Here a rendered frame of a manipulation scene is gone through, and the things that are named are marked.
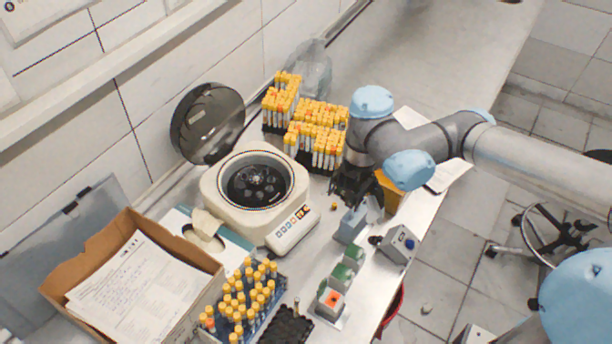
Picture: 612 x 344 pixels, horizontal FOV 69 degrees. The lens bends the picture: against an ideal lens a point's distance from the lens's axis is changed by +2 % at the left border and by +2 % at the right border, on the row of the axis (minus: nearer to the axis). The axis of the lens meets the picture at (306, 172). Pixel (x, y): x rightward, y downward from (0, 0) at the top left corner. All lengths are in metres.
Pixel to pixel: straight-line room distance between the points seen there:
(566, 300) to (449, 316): 1.66
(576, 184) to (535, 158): 0.07
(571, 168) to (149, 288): 0.85
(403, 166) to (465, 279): 1.57
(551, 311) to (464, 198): 2.03
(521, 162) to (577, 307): 0.27
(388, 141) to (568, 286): 0.37
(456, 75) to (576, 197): 1.16
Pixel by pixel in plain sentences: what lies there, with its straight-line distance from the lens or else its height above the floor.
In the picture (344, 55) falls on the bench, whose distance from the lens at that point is 1.75.
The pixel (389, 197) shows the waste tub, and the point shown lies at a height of 0.94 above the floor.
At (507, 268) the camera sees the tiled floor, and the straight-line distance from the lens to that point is 2.37.
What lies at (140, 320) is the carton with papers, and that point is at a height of 0.94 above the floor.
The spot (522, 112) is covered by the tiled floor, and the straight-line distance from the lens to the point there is 3.18.
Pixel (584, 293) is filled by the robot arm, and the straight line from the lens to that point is 0.49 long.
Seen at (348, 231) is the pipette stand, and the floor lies 0.95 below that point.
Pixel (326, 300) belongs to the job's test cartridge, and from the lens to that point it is 1.01.
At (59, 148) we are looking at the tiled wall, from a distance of 0.99.
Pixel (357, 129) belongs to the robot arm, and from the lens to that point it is 0.79.
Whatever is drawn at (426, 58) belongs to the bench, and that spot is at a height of 0.88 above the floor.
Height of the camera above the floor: 1.87
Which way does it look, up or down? 50 degrees down
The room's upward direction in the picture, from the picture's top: 4 degrees clockwise
